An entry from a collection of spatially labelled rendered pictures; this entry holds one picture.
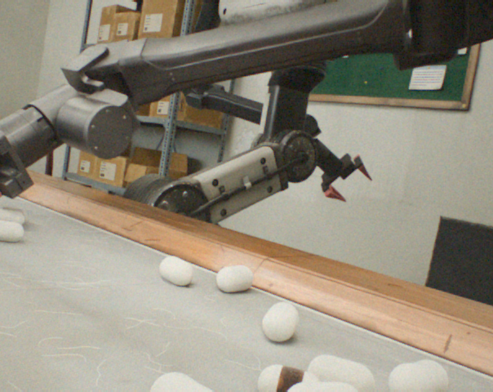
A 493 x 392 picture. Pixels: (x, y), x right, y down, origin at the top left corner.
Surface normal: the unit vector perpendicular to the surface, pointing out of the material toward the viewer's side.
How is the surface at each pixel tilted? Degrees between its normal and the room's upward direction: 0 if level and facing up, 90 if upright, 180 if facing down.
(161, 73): 129
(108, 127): 96
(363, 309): 45
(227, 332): 0
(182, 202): 90
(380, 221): 90
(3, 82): 90
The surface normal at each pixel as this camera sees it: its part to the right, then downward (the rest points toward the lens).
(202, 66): -0.07, 0.69
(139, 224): -0.36, -0.73
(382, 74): -0.69, -0.06
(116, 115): 0.74, 0.28
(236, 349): 0.16, -0.98
